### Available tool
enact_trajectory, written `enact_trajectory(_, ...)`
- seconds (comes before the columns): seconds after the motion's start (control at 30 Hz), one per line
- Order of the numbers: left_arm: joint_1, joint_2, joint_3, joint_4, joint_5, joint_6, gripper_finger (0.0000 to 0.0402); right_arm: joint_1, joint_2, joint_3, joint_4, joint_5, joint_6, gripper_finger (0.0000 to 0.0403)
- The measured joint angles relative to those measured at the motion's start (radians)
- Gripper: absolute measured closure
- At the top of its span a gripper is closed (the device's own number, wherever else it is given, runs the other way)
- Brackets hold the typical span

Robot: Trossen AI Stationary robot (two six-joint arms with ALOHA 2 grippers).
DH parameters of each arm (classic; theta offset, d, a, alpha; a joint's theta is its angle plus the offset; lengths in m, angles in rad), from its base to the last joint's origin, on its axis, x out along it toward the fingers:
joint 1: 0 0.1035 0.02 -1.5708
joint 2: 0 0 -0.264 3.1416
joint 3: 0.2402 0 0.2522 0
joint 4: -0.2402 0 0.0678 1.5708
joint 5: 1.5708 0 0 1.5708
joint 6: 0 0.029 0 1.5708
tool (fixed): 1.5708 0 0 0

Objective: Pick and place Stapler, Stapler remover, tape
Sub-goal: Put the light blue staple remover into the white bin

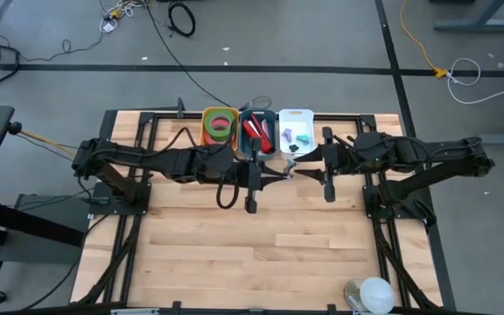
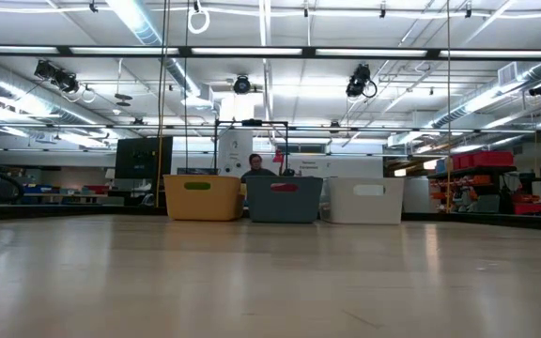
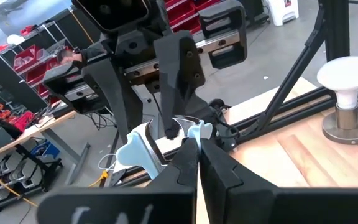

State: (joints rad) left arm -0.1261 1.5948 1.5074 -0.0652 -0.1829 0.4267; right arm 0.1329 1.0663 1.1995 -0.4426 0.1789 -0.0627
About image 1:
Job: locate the white plastic bin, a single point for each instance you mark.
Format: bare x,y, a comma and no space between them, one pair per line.
306,122

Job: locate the red stapler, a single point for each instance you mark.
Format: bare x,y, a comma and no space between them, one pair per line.
252,131

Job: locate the lilac staple remover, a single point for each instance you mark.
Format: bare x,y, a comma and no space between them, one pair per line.
287,135

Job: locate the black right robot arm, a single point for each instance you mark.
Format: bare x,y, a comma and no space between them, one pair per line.
431,153

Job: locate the grey desk leg frame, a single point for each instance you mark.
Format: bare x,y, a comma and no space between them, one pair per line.
475,25

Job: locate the black aluminium table frame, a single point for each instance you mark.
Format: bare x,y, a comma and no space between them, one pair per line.
344,117

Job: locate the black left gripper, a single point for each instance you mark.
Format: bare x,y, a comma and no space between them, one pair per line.
252,175

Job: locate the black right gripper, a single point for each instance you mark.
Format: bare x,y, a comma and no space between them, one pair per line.
341,159

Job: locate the teal plastic bin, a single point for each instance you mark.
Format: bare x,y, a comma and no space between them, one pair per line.
242,140

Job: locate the pink tape roll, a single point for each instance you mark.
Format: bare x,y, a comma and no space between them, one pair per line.
210,139

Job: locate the teal staple remover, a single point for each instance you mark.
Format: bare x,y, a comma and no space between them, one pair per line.
303,139

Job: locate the green tape roll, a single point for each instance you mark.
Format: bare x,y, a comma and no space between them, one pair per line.
210,120

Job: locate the white dome lamp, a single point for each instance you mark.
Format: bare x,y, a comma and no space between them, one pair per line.
379,295

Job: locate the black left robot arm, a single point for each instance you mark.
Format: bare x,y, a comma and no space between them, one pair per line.
164,159

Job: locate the silver round metal base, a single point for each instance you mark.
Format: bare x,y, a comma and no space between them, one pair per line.
352,293

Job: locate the yellow plastic bin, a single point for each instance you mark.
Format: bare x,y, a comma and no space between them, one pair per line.
203,127

